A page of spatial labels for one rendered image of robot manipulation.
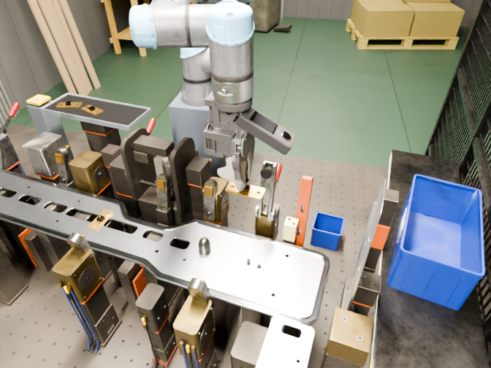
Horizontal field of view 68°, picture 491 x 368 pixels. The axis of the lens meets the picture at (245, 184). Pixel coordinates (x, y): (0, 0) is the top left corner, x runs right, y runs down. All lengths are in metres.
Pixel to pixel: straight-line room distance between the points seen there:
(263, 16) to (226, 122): 5.51
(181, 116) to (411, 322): 1.07
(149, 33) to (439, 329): 0.84
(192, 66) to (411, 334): 1.10
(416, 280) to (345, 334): 0.22
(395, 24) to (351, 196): 4.36
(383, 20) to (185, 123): 4.54
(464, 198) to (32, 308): 1.35
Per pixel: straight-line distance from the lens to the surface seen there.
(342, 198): 1.67
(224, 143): 0.71
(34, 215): 1.27
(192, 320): 0.84
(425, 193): 1.13
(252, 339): 0.89
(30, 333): 1.38
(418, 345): 0.90
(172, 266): 0.99
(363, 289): 0.88
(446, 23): 6.11
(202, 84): 1.46
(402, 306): 0.94
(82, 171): 1.27
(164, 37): 0.72
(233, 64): 0.62
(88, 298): 1.08
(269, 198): 0.98
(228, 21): 0.61
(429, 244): 1.09
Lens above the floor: 1.76
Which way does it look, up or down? 39 degrees down
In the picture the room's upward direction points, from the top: straight up
